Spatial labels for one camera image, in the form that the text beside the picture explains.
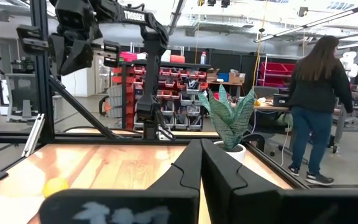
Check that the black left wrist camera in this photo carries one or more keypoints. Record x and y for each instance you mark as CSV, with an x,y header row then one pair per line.
x,y
73,15

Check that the white humanoid robot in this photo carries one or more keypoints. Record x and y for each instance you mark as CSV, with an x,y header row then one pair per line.
x,y
348,62

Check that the shelf with red bins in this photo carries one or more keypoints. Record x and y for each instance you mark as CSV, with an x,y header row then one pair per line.
x,y
179,81

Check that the wooden desk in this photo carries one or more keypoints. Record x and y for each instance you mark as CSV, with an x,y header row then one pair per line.
x,y
269,108

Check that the silver aluminium bar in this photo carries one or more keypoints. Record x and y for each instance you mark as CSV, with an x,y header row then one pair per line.
x,y
34,133

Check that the blue plastic bin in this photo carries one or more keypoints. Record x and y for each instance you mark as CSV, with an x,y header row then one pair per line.
x,y
223,77

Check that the white plastic bottle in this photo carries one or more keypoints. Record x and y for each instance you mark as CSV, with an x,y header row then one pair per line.
x,y
203,59

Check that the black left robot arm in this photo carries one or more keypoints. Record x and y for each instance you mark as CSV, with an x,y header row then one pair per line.
x,y
151,46

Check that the black aluminium table frame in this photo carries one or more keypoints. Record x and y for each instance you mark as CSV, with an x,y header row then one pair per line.
x,y
42,77

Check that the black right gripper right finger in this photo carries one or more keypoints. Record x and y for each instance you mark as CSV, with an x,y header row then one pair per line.
x,y
228,193

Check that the snake plant in white pot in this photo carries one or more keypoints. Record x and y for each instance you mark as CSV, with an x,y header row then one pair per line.
x,y
228,121

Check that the small black device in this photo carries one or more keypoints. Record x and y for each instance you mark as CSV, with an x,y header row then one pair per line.
x,y
281,100

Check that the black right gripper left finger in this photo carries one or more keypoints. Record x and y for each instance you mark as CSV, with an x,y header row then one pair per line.
x,y
179,180

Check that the person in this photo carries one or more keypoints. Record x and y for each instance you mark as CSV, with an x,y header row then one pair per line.
x,y
319,84

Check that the yellow toy lemon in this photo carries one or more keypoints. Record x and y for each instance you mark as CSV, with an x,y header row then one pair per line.
x,y
54,185

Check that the rack with red crates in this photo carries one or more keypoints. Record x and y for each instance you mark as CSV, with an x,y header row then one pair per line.
x,y
275,68

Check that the brown cardboard box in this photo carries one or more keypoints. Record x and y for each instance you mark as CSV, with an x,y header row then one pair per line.
x,y
236,78

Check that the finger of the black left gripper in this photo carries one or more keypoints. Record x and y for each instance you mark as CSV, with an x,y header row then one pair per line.
x,y
82,53
61,53

